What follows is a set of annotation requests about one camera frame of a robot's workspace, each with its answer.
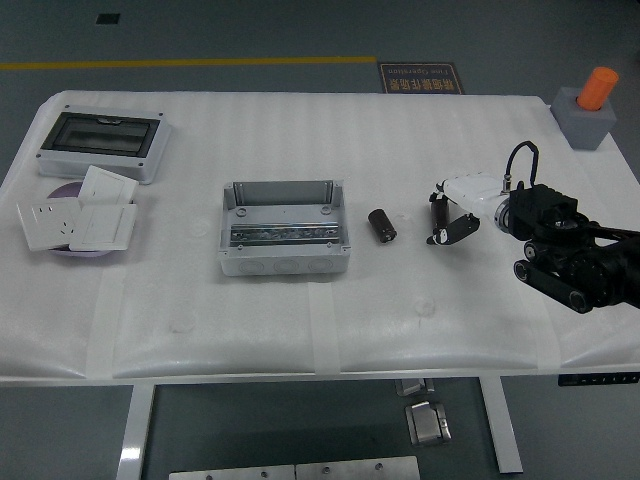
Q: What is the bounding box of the grey foam block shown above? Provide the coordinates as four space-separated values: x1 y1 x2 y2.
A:
550 86 619 151

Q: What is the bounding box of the orange cylinder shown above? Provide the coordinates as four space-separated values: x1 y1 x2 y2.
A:
575 66 620 112

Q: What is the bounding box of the wide grey metal plate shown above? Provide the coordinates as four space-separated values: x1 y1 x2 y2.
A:
294 455 421 480

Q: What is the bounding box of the open grey junction box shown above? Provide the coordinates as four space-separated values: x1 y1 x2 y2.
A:
215 178 352 278

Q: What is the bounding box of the black table control panel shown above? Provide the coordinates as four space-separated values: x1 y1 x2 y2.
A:
558 372 640 387

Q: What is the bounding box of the large metal foot block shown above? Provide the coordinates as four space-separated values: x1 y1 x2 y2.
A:
404 399 454 448

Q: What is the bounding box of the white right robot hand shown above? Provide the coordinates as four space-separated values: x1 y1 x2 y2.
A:
426 172 507 247

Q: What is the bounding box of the brown floor sign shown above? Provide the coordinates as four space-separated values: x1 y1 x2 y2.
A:
377 61 466 95

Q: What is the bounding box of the white foam table mat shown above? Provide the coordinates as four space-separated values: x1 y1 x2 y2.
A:
0 89 640 382

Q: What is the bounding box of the small metal foot block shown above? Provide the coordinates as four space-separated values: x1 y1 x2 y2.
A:
394 378 436 398

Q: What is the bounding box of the white wall socket panel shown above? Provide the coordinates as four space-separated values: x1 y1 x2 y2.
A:
16 198 84 253

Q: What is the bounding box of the white table leg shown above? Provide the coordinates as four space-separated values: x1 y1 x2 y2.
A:
115 383 157 480
477 375 525 475

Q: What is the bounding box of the purple plate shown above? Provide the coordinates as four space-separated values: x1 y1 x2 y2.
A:
44 182 116 260

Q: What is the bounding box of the small white switch panel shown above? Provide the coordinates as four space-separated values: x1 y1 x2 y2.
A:
78 164 139 205

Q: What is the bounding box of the metal rail in junction box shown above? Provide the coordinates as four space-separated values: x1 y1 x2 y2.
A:
228 222 342 249

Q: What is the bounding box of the narrow grey metal plate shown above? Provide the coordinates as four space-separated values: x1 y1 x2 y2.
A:
168 464 296 480

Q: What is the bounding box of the grey distribution box, dark lid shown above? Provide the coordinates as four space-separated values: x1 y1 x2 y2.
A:
35 103 174 186

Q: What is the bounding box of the large white switch panel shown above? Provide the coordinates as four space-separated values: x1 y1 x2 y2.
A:
68 203 138 252

